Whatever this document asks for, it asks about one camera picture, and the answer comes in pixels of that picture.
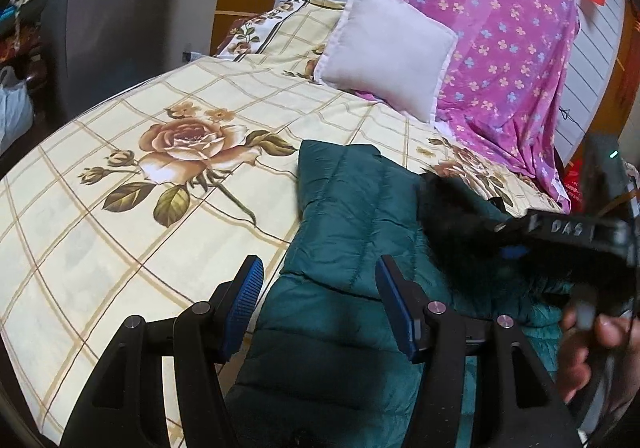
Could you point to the grey wardrobe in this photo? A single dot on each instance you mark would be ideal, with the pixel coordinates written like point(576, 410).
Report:
point(98, 48)

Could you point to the white plastic bag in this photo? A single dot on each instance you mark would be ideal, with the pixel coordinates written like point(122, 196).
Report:
point(16, 112)

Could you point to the floral cream bed sheet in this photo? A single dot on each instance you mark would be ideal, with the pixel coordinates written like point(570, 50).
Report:
point(144, 204)

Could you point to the dark green puffer jacket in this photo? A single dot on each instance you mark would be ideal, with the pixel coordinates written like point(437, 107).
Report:
point(324, 369)

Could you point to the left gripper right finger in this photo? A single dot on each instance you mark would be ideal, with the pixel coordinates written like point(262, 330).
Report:
point(491, 361)

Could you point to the red shopping bag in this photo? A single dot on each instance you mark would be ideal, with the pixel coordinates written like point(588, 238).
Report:
point(571, 181)

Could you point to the purple floral blanket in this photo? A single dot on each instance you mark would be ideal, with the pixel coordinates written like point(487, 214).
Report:
point(501, 93)

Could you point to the white square pillow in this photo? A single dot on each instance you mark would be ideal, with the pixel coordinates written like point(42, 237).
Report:
point(390, 50)

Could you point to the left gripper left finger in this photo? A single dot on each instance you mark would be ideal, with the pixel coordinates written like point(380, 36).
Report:
point(123, 403)

